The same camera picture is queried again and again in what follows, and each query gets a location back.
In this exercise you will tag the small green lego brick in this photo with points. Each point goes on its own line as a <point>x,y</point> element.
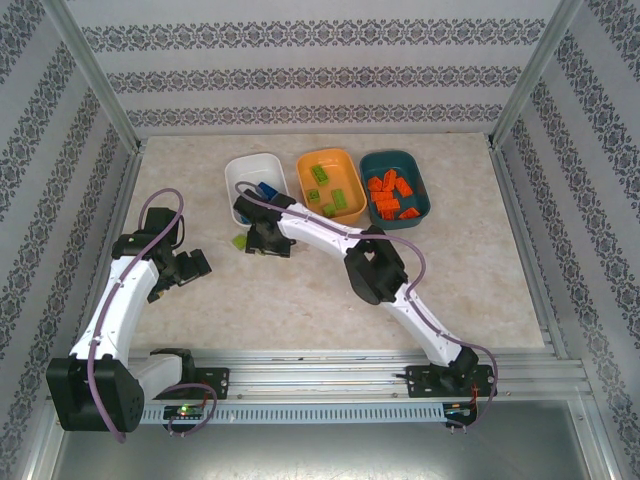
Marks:
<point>239,242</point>
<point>313,195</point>
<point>329,210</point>

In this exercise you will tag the small blue lego brick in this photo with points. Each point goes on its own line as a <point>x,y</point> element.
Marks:
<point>245,219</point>

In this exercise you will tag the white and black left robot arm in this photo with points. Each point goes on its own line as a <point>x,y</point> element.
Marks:
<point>120,305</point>

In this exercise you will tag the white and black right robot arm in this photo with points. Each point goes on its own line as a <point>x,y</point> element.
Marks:
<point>320,232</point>

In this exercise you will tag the white plastic container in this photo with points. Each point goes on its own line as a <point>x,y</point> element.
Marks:
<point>250,170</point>

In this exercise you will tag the orange plastic container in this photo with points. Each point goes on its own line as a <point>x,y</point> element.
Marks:
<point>350,175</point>

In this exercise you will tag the small circuit board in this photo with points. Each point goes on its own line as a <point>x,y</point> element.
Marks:
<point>457,410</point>
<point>185,411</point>

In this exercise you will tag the teal plastic container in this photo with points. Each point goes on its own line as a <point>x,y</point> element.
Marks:
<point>400,162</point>

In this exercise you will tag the aluminium side rail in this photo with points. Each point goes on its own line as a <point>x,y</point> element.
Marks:
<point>122,200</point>
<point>515,200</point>

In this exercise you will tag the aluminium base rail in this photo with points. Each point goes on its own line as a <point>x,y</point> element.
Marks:
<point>310,380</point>

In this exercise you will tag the aluminium frame post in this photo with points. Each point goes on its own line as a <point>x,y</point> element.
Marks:
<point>95,75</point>
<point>532,75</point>

